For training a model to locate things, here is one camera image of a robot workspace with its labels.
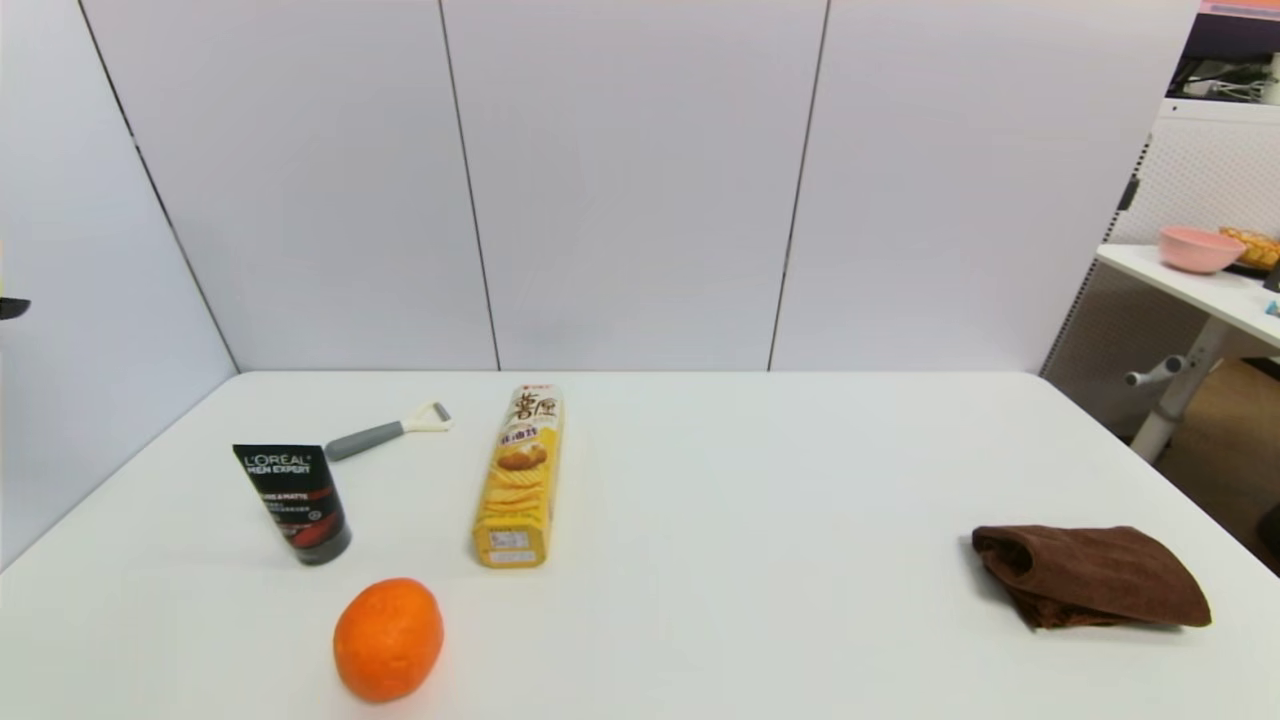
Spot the orange fruit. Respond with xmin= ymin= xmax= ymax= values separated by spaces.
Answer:
xmin=333 ymin=577 xmax=445 ymax=703

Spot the folded brown towel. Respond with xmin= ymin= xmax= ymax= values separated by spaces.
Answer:
xmin=972 ymin=525 xmax=1213 ymax=630

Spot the white pegboard panel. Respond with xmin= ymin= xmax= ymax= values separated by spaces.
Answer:
xmin=1040 ymin=97 xmax=1280 ymax=441

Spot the pink bowl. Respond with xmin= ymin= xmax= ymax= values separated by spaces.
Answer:
xmin=1159 ymin=225 xmax=1248 ymax=274

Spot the grey handled white peeler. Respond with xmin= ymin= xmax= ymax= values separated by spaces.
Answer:
xmin=325 ymin=402 xmax=453 ymax=463

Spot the white height adjustable desk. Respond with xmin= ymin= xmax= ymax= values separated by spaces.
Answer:
xmin=1097 ymin=243 xmax=1280 ymax=463

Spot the yellow woven basket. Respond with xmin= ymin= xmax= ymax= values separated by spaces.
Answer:
xmin=1218 ymin=226 xmax=1280 ymax=269

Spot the black face wash tube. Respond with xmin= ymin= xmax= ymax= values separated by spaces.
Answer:
xmin=232 ymin=443 xmax=353 ymax=567

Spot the yellow potato chips box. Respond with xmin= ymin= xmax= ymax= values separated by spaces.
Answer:
xmin=473 ymin=384 xmax=564 ymax=569

